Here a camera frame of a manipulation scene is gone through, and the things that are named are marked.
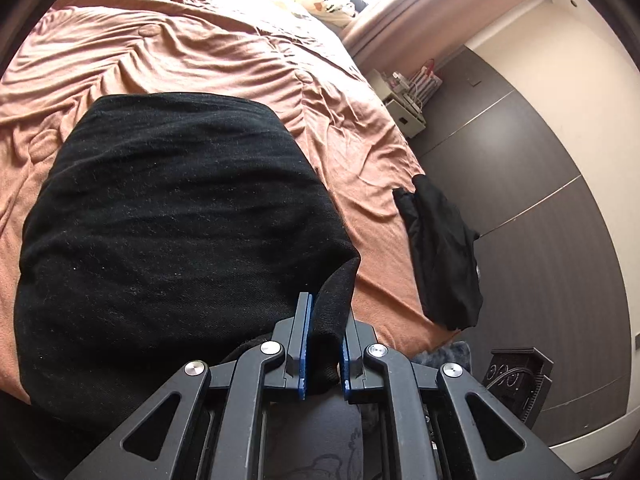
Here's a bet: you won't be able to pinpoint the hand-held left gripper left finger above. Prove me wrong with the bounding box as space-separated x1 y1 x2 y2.
65 291 315 480

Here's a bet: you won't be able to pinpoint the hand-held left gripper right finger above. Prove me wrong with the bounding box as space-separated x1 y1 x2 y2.
340 317 556 480

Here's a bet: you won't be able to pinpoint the black pants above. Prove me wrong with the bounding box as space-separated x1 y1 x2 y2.
12 92 362 441

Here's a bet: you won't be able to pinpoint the person's leg in patterned trousers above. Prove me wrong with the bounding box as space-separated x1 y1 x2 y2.
260 395 366 480

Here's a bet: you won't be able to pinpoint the grey fluffy rug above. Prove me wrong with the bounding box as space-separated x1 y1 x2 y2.
410 341 473 367

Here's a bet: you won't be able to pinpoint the crumpled black garment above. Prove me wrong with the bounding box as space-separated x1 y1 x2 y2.
392 174 485 332

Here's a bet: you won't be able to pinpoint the black box device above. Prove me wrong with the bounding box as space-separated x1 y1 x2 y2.
480 346 555 426

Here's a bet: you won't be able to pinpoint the cream nightstand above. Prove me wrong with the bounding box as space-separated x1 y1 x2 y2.
370 67 428 138

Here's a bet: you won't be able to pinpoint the striped bag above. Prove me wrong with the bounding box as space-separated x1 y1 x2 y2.
407 57 443 106

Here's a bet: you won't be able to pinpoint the brown blanket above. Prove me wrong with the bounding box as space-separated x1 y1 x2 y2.
0 0 441 406

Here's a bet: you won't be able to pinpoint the pink curtain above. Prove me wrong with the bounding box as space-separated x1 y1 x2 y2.
340 0 551 61

